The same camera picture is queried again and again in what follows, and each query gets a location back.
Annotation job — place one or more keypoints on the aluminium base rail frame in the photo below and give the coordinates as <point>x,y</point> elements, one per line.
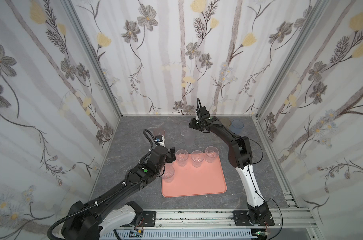
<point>290,224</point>

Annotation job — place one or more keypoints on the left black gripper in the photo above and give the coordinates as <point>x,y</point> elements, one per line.
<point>171,154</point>

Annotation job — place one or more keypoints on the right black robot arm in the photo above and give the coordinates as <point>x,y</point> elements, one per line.
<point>240,157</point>

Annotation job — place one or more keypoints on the pink tinted cup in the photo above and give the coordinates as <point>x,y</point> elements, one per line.
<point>159,132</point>

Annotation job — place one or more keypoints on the clear faceted glass four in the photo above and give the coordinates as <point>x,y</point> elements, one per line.
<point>197,158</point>

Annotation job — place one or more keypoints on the clear faceted glass three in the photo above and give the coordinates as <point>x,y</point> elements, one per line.
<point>212,154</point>

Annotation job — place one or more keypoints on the clear faceted glass five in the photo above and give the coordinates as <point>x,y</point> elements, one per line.
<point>182,158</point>

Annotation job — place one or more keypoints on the yellow tinted cup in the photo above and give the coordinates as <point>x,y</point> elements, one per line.
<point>226,122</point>

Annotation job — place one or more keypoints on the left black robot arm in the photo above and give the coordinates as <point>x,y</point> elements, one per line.
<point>83,221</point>

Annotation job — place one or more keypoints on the white slotted cable duct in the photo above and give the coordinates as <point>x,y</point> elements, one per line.
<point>182,234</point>

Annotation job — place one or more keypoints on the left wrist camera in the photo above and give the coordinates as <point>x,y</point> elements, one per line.
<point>159,140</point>

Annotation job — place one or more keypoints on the pink rectangular tray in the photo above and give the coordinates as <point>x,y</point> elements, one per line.
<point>190,181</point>

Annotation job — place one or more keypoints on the blue tinted cup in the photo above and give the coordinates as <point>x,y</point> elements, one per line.
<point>237,127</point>

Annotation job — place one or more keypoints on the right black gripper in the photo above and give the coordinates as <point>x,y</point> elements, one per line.
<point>195,123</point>

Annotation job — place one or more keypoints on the clear faceted glass two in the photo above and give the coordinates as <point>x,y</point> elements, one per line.
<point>169,173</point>

